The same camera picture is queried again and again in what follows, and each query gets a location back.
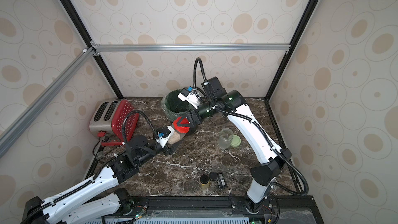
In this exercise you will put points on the small black box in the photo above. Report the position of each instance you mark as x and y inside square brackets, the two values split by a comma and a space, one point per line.
[221, 182]

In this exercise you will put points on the black trash bin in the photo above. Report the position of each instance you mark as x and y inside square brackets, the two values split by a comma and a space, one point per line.
[192, 130]

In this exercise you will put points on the aluminium frame rail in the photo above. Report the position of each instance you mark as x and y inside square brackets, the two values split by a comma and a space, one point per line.
[191, 47]
[18, 127]

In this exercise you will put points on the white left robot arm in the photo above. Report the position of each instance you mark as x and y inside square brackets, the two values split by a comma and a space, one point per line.
[77, 205]

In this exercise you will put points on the aluminium frame rail back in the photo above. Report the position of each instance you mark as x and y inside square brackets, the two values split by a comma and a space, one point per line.
[191, 47]

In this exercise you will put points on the aluminium frame rail left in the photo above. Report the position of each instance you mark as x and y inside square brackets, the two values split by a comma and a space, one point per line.
[18, 127]

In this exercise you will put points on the light green jar lid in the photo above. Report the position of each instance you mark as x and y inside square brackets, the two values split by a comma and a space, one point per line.
[236, 141]

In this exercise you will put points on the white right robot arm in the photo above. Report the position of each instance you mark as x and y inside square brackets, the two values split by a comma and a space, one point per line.
[213, 98]

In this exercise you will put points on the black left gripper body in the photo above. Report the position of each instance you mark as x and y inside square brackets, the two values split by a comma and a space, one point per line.
[167, 149]

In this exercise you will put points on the clear oatmeal jar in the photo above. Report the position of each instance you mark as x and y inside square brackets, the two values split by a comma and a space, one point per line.
[225, 138]

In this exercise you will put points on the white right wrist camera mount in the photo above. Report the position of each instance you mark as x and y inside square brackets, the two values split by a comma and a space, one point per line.
[187, 94]

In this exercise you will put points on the yellow spice jar black lid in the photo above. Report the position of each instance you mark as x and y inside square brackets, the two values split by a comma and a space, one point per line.
[204, 182]

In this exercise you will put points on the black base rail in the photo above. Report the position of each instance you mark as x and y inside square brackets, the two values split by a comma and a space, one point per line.
[235, 205]

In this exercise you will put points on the red polka dot toaster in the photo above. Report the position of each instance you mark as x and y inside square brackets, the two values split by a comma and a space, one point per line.
[107, 120]

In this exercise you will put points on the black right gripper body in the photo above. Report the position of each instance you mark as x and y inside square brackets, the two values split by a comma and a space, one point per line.
[193, 117]

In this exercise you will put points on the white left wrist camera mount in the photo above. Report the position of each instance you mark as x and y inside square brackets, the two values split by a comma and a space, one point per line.
[164, 134]

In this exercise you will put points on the dark spice jar black lid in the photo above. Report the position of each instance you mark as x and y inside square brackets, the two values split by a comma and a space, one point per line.
[213, 179]

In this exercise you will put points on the red lid oatmeal jar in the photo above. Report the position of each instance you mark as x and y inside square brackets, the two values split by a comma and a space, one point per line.
[180, 133]

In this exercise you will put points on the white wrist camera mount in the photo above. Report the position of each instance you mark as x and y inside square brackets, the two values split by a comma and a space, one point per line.
[164, 134]
[187, 94]

